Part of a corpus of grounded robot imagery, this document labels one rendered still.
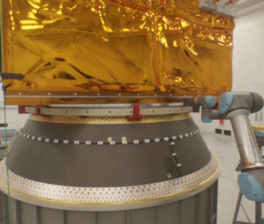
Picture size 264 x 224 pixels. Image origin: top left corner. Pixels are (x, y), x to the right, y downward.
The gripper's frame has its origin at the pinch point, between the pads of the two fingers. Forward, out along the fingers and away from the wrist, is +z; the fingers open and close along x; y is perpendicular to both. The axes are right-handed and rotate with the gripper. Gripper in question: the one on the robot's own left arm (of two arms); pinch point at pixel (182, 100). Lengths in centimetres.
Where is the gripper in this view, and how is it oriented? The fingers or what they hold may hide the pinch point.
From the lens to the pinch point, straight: 170.7
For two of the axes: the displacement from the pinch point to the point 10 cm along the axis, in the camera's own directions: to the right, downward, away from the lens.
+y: 0.0, -10.0, -0.7
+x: -8.8, 0.3, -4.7
